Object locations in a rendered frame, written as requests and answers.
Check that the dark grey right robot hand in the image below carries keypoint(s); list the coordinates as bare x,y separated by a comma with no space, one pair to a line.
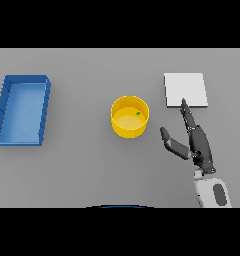
199,142

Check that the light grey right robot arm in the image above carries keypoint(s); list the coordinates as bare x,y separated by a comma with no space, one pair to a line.
212,192

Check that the pale square scale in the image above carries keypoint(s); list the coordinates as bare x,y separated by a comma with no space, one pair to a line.
185,89

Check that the green nut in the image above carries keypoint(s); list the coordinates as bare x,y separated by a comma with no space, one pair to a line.
137,113

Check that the yellow bowl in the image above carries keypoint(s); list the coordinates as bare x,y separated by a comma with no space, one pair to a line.
129,120

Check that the blue tray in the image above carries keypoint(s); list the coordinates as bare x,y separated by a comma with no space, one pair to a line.
21,111

